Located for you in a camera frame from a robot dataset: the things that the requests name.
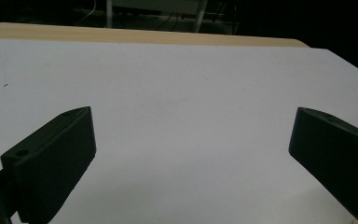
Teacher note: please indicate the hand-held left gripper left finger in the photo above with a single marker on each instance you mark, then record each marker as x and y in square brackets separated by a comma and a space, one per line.
[52, 168]

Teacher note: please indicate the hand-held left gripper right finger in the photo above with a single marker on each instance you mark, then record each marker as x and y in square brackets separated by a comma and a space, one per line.
[335, 161]

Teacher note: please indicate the white metal desk frame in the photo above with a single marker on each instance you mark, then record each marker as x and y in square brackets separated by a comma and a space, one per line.
[155, 5]

